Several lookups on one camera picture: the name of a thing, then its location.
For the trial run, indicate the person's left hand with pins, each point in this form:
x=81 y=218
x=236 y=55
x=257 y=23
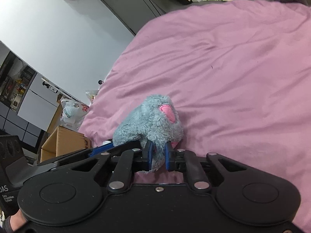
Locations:
x=14 y=222

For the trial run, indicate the pink bed sheet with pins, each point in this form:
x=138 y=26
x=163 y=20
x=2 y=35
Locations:
x=238 y=74

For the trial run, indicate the small plastic bag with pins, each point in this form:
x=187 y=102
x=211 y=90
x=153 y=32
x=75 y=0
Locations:
x=91 y=94

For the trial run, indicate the white plastic bag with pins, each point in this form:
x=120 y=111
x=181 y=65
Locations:
x=73 y=114

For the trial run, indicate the fluffy blue plush toy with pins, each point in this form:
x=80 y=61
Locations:
x=154 y=120

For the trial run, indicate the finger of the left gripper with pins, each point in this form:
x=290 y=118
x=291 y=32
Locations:
x=81 y=160
x=100 y=149

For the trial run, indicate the brown cardboard box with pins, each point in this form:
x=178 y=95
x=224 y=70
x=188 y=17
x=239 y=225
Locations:
x=63 y=141

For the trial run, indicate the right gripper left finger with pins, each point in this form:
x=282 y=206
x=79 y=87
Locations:
x=129 y=158

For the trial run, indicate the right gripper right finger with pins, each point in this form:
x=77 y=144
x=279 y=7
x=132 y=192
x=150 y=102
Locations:
x=187 y=163

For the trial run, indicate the white cabinet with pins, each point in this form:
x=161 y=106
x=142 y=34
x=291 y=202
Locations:
x=28 y=102

